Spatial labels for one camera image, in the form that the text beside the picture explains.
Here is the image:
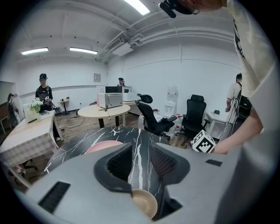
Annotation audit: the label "white desk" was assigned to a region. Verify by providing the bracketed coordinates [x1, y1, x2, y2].
[205, 110, 231, 141]

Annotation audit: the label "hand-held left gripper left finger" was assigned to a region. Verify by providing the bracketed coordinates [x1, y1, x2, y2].
[94, 142, 133, 193]

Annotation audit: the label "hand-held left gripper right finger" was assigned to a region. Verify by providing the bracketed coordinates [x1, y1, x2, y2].
[149, 142, 190, 186]

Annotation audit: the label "black-rimmed glasses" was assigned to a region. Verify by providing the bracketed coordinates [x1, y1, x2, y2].
[187, 3, 201, 16]

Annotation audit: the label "black office chair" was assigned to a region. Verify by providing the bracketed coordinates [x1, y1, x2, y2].
[135, 94, 178, 141]
[175, 94, 211, 147]

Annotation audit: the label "white box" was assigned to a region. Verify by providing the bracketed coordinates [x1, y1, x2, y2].
[22, 102, 38, 124]

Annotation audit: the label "round wooden table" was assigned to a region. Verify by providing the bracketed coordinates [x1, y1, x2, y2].
[77, 102, 131, 129]

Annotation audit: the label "clear water jug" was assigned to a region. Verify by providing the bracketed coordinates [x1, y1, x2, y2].
[174, 113, 184, 133]

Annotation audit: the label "small wooden side table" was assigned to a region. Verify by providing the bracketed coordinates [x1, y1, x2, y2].
[57, 98, 71, 116]

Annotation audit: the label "pink bowl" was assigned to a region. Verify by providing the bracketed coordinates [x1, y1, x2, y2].
[84, 140, 125, 155]

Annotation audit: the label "person's head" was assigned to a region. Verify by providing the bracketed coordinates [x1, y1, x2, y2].
[176, 0, 228, 15]

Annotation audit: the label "white water dispenser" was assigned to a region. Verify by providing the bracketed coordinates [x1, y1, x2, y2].
[164, 84, 178, 117]

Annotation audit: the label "beige bowl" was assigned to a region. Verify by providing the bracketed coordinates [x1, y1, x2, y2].
[130, 189, 158, 221]

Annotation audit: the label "black monitor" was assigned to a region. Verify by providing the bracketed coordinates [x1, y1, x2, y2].
[105, 86, 123, 94]

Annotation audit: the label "ceiling air conditioner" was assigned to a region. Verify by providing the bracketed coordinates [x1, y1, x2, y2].
[105, 37, 134, 57]

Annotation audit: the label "ceiling light panel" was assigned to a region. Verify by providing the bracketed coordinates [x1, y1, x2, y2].
[69, 46, 98, 55]
[124, 0, 151, 16]
[21, 47, 49, 56]

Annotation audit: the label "table with checked cloth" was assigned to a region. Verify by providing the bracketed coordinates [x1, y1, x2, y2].
[0, 110, 64, 190]

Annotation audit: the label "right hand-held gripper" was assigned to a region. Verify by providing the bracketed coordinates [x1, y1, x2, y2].
[189, 129, 217, 154]

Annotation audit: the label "white oven with grille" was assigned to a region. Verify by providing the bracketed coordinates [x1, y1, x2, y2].
[104, 92, 124, 109]

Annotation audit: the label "person's cream t-shirt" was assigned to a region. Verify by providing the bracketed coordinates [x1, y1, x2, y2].
[226, 0, 279, 135]

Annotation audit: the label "black head-mounted camera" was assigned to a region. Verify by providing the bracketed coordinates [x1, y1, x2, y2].
[159, 0, 178, 19]

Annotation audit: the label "person's right forearm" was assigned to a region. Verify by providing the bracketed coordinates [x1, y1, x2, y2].
[213, 108, 264, 155]

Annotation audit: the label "black backpack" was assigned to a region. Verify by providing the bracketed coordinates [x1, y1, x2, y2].
[236, 82, 252, 120]

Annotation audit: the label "vase of white flowers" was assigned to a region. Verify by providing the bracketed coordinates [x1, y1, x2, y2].
[29, 99, 45, 123]

